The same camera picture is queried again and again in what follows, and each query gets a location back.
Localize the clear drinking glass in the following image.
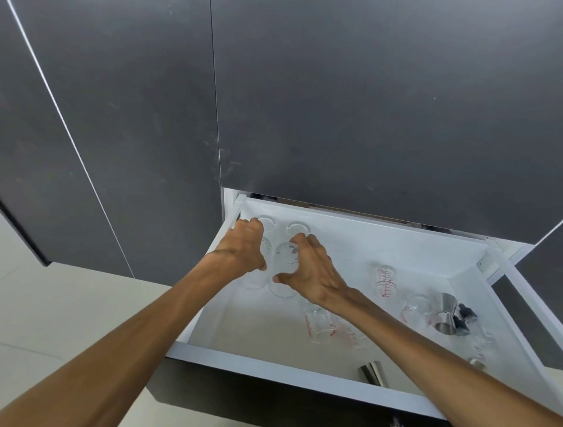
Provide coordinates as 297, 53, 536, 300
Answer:
241, 235, 275, 291
268, 242, 302, 299
285, 221, 311, 243
256, 216, 277, 240

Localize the clear bottle with black cap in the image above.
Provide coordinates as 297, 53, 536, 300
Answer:
454, 303, 495, 344

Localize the dark gray cabinet door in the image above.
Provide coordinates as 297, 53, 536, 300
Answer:
0, 0, 134, 279
210, 0, 563, 245
11, 0, 224, 287

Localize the steel cylinder cup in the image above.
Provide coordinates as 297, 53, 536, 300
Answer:
358, 361, 390, 389

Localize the person's right forearm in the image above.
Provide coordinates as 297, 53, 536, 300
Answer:
323, 286, 563, 427

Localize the person's left forearm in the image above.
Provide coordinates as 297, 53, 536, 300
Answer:
0, 253, 229, 427

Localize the red-marked measuring glass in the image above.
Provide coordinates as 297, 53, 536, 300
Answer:
336, 322, 368, 350
375, 264, 399, 299
400, 294, 436, 330
303, 304, 338, 345

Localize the white drawer with dark front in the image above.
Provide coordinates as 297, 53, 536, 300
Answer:
147, 188, 563, 427

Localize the steel double jigger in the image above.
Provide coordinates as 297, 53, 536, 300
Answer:
433, 292, 461, 336

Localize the person's right hand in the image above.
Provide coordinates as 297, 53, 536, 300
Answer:
272, 233, 352, 308

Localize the person's left hand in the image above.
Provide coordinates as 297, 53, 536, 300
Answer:
211, 218, 268, 282

